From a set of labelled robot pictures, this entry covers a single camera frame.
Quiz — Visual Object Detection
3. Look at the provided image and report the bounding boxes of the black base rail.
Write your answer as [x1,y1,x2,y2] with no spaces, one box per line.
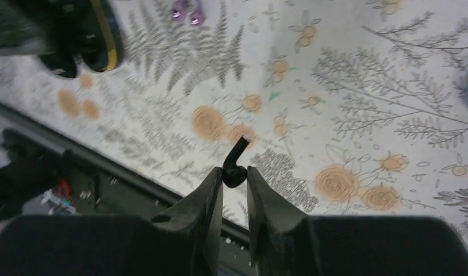
[0,97,258,276]

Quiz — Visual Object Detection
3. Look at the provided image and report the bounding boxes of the black earbud charging case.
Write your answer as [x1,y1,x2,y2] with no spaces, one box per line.
[38,0,124,79]

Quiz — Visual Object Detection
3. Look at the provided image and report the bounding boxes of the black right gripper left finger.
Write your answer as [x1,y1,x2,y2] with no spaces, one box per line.
[0,167,223,275]

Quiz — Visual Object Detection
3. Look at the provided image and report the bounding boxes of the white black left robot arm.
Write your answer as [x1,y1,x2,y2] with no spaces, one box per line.
[0,1,78,221]

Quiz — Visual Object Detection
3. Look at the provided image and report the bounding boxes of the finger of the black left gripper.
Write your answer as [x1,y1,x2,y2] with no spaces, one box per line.
[0,0,94,58]

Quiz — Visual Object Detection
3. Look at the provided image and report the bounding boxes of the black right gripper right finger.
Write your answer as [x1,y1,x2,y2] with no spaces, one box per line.
[247,167,468,275]

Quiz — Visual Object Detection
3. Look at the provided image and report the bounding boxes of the purple clip earbuds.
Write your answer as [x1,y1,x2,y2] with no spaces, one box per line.
[171,0,206,26]

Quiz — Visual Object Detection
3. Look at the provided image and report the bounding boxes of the floral tablecloth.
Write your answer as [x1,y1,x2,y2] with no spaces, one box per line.
[0,1,468,246]

